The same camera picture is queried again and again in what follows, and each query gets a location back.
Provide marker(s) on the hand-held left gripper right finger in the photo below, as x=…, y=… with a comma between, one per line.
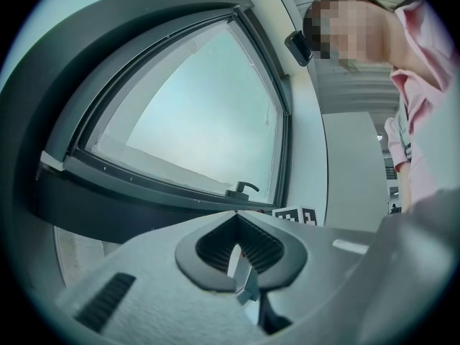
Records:
x=323, y=264

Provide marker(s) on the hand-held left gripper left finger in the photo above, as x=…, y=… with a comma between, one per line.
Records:
x=151, y=300

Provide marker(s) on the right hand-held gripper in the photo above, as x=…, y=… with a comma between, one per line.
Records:
x=298, y=216

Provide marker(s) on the person's right forearm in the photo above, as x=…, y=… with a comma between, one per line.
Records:
x=406, y=192

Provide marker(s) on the white partition panel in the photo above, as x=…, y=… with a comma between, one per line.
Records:
x=355, y=171

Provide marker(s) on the black metal railing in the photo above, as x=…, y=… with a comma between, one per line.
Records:
x=390, y=171

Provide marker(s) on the openable frosted window sash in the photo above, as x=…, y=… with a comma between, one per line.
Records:
x=187, y=120

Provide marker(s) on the person's pink shirt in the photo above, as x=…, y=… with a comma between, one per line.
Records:
x=420, y=92

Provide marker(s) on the person's head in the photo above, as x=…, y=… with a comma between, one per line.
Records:
x=352, y=27

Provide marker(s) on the black head-worn camera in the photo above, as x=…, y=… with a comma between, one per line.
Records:
x=299, y=48

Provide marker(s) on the dark grey window frame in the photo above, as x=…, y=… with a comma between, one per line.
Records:
x=43, y=138

